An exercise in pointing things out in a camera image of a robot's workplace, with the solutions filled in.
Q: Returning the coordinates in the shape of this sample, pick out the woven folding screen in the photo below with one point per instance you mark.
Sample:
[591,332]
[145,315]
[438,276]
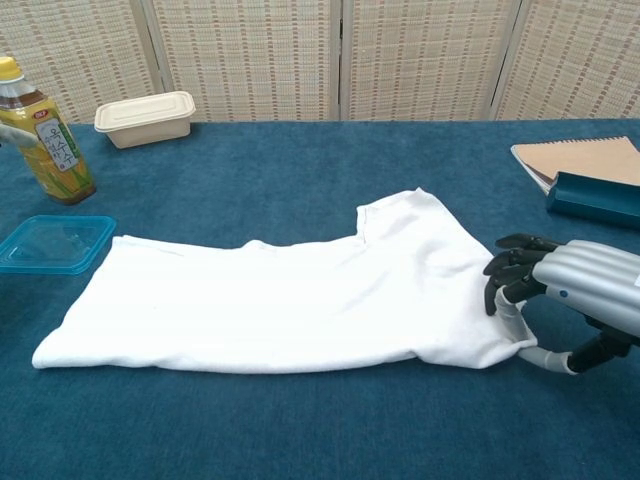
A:
[250,60]

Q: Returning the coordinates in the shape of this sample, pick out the blue transparent plastic lid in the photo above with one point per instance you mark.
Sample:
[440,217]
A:
[55,245]

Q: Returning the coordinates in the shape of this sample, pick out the beige lidded food container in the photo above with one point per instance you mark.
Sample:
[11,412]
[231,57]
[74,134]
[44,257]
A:
[145,120]

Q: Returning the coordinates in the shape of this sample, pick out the white t-shirt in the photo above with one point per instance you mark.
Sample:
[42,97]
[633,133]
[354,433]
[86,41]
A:
[250,300]

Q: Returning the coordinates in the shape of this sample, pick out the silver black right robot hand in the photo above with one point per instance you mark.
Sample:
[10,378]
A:
[590,280]

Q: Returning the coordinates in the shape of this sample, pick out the yellow corn tea bottle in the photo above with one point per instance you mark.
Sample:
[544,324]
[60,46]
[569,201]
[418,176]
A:
[55,160]

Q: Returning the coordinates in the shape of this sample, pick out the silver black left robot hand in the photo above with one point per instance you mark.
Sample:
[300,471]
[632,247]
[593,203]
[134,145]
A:
[17,136]

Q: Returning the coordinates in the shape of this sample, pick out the brown spiral notebook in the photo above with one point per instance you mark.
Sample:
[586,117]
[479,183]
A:
[590,155]

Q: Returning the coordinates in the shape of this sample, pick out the teal pencil case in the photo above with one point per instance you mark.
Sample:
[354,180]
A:
[590,200]

